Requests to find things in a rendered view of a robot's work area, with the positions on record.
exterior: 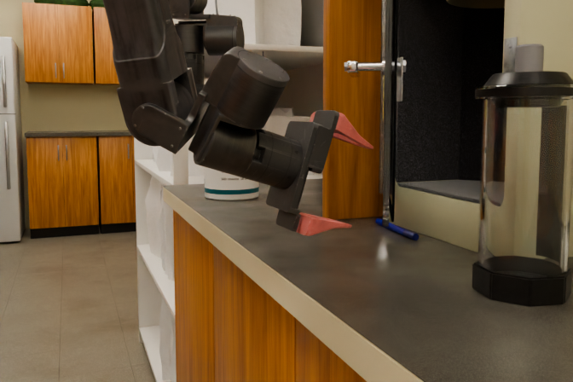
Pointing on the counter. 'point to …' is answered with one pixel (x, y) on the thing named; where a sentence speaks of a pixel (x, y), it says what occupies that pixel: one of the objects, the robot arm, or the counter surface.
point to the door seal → (395, 93)
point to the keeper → (510, 54)
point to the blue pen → (399, 230)
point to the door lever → (363, 67)
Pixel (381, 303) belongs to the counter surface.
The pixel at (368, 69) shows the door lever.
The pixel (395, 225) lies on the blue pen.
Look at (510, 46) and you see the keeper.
